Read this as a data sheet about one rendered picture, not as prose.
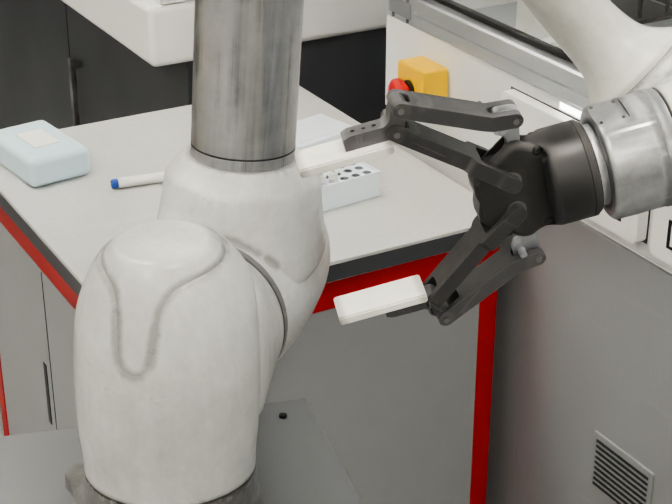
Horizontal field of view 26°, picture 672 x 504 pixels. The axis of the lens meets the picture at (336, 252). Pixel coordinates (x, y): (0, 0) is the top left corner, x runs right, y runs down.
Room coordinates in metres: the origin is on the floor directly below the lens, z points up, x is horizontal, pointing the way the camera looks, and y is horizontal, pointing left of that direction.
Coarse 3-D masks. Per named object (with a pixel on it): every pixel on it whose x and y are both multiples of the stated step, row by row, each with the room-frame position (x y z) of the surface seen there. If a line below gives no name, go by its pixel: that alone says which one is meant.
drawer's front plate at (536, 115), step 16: (512, 96) 1.82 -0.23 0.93; (528, 96) 1.82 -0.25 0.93; (528, 112) 1.79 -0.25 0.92; (544, 112) 1.76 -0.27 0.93; (560, 112) 1.76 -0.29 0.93; (528, 128) 1.79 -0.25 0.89; (608, 224) 1.63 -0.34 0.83; (624, 224) 1.61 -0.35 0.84; (640, 224) 1.59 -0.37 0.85; (640, 240) 1.59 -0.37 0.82
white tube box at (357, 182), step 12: (348, 168) 1.89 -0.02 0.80; (360, 168) 1.90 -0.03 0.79; (372, 168) 1.88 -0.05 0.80; (348, 180) 1.84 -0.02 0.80; (360, 180) 1.85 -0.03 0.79; (372, 180) 1.86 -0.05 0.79; (324, 192) 1.82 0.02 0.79; (336, 192) 1.83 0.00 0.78; (348, 192) 1.84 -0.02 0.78; (360, 192) 1.85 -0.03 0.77; (372, 192) 1.86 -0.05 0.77; (324, 204) 1.82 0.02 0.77; (336, 204) 1.83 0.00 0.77; (348, 204) 1.84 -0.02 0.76
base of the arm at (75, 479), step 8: (80, 464) 1.16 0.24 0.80; (72, 472) 1.14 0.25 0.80; (80, 472) 1.14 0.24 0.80; (256, 472) 1.09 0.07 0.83; (72, 480) 1.13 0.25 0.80; (80, 480) 1.12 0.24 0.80; (248, 480) 1.07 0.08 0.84; (256, 480) 1.09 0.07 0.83; (72, 488) 1.12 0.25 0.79; (80, 488) 1.11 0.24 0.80; (88, 488) 1.06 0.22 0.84; (240, 488) 1.05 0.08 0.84; (248, 488) 1.06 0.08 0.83; (256, 488) 1.08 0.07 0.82; (80, 496) 1.09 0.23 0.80; (88, 496) 1.06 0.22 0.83; (96, 496) 1.04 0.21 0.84; (104, 496) 1.04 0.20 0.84; (232, 496) 1.04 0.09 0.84; (240, 496) 1.05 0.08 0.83; (248, 496) 1.06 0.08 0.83; (256, 496) 1.08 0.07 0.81
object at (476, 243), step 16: (512, 208) 0.99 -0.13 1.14; (480, 224) 1.01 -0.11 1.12; (496, 224) 0.99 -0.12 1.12; (512, 224) 0.99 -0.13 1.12; (464, 240) 1.01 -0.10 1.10; (480, 240) 1.00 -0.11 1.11; (496, 240) 0.99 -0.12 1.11; (448, 256) 1.02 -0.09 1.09; (464, 256) 1.00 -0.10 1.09; (480, 256) 1.00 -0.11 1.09; (432, 272) 1.02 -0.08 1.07; (448, 272) 1.00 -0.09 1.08; (464, 272) 1.00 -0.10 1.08; (448, 288) 1.00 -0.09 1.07; (432, 304) 0.99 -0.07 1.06
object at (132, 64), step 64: (0, 0) 3.28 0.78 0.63; (64, 0) 2.67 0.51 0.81; (128, 0) 2.38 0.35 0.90; (192, 0) 2.35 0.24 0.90; (320, 0) 2.46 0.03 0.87; (384, 0) 2.52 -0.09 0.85; (0, 64) 3.33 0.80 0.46; (64, 64) 2.91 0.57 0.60; (128, 64) 2.59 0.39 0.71; (192, 64) 2.36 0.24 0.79; (320, 64) 2.48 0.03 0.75; (384, 64) 2.54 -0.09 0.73; (0, 128) 3.38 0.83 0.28
